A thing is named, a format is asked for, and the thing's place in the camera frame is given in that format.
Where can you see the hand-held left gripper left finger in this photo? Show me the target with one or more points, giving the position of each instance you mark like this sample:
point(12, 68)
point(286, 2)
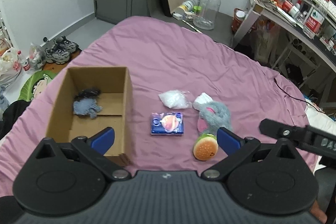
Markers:
point(103, 138)

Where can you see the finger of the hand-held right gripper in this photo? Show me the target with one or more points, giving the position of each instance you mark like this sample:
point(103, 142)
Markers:
point(283, 131)

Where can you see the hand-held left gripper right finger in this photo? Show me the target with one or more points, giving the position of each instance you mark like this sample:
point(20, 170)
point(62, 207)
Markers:
point(227, 141)

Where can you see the burger plush toy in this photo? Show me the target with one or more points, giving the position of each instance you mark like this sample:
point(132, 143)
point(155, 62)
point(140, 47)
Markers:
point(206, 148)

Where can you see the grey plush mouse toy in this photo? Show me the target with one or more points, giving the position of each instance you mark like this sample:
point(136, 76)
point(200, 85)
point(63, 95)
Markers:
point(214, 117)

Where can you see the brown cardboard box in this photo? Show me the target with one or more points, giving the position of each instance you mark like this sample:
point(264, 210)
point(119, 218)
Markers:
point(63, 119)

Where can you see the white soft wad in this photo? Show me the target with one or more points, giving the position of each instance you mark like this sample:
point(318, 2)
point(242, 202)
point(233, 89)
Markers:
point(203, 98)

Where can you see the blue tissue packet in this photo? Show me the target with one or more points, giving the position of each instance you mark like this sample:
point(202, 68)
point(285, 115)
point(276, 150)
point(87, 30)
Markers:
point(167, 124)

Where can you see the white stuffing plastic bag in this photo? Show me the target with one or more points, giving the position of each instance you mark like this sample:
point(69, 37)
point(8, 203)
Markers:
point(174, 99)

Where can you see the white bedding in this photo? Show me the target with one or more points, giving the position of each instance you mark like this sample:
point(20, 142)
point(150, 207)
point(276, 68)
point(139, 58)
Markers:
point(323, 119)

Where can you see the blue-grey fuzzy cloth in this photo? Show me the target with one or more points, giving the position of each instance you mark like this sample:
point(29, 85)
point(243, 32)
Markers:
point(88, 108)

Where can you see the green cartoon floor mat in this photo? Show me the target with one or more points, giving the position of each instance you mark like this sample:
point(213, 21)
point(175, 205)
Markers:
point(35, 86)

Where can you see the white shopping bag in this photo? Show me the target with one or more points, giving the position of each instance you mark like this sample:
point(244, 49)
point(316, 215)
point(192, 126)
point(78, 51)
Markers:
point(263, 41)

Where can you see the black clothing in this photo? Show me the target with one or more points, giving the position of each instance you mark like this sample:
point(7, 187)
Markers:
point(13, 115)

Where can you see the grey sneaker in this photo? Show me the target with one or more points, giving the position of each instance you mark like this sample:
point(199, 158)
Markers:
point(65, 43)
point(57, 55)

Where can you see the pink bed sheet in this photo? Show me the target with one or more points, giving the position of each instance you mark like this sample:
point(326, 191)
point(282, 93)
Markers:
point(170, 56)

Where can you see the white desk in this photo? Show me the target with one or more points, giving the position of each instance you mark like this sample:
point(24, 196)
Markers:
point(294, 27)

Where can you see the clear plastic trash bag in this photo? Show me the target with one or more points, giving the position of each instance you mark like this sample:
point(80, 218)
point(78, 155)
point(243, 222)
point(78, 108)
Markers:
point(35, 56)

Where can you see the red label water bottle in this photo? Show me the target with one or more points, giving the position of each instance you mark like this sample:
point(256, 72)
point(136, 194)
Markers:
point(23, 61)

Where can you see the tall red label bottle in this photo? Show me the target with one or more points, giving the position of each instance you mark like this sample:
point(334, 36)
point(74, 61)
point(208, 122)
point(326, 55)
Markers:
point(315, 19)

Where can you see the red thermos bottle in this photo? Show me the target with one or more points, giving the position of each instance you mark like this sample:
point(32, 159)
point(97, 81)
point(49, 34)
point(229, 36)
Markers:
point(237, 20)

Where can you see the large clear water jug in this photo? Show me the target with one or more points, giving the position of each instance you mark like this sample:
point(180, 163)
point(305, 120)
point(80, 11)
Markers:
point(207, 10)

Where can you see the white charger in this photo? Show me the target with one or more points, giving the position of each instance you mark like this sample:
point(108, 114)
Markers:
point(178, 15)

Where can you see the green cup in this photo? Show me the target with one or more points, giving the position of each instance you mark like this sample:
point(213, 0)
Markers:
point(197, 9)

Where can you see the yellow white jar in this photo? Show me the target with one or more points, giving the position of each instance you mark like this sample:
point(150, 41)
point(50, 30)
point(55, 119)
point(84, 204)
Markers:
point(185, 5)

